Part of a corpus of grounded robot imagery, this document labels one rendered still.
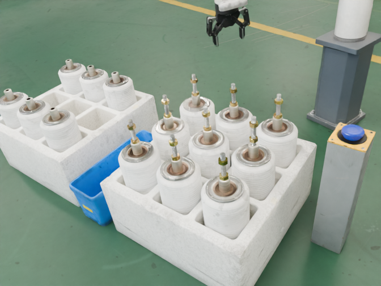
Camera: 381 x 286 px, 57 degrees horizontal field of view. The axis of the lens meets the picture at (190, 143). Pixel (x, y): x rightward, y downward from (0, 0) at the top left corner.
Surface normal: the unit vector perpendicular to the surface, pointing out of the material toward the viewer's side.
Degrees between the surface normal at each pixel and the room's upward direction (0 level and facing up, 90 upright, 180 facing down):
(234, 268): 90
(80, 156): 90
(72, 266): 0
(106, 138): 90
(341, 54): 90
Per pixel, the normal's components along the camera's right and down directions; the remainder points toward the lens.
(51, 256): -0.11, -0.79
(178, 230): -0.58, 0.54
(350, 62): -0.13, 0.61
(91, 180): 0.79, 0.27
